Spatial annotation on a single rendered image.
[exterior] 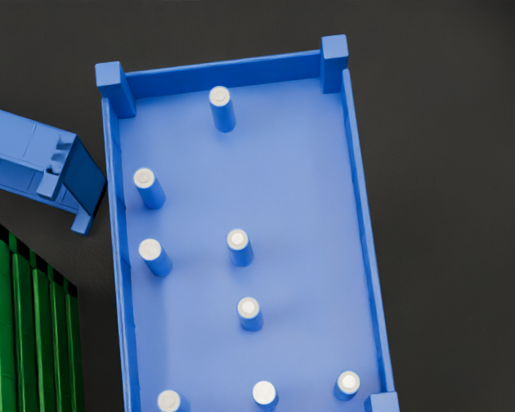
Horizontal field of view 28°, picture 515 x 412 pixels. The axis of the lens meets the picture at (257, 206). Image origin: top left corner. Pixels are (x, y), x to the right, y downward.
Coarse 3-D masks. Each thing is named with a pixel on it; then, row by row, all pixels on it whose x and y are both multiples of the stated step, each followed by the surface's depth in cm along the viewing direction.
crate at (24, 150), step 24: (0, 120) 119; (24, 120) 119; (0, 144) 118; (24, 144) 118; (48, 144) 118; (72, 144) 118; (0, 168) 138; (24, 168) 138; (48, 168) 117; (72, 168) 120; (96, 168) 130; (24, 192) 137; (48, 192) 116; (72, 192) 123; (96, 192) 133
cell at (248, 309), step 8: (248, 296) 77; (240, 304) 77; (248, 304) 77; (256, 304) 77; (240, 312) 77; (248, 312) 77; (256, 312) 77; (240, 320) 80; (248, 320) 77; (256, 320) 78; (248, 328) 81; (256, 328) 82
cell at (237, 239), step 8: (232, 232) 78; (240, 232) 78; (232, 240) 78; (240, 240) 78; (248, 240) 78; (232, 248) 78; (240, 248) 78; (248, 248) 79; (232, 256) 81; (240, 256) 80; (248, 256) 81; (240, 264) 83; (248, 264) 84
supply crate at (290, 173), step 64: (256, 64) 84; (320, 64) 85; (128, 128) 88; (192, 128) 87; (256, 128) 87; (320, 128) 87; (128, 192) 86; (192, 192) 86; (256, 192) 86; (320, 192) 85; (128, 256) 85; (192, 256) 85; (256, 256) 84; (320, 256) 84; (128, 320) 80; (192, 320) 83; (320, 320) 83; (384, 320) 77; (128, 384) 77; (192, 384) 82; (320, 384) 81; (384, 384) 79
